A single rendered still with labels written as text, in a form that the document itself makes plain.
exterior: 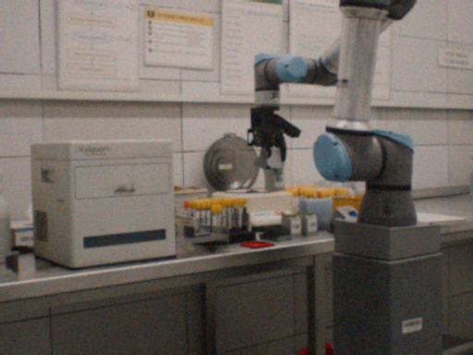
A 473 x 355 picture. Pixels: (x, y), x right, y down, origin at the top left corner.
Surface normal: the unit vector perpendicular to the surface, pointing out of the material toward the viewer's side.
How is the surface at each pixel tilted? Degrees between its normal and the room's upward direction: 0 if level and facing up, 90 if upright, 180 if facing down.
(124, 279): 90
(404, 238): 90
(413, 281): 90
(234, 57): 94
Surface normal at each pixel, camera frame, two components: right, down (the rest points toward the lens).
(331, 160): -0.88, 0.14
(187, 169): 0.58, 0.03
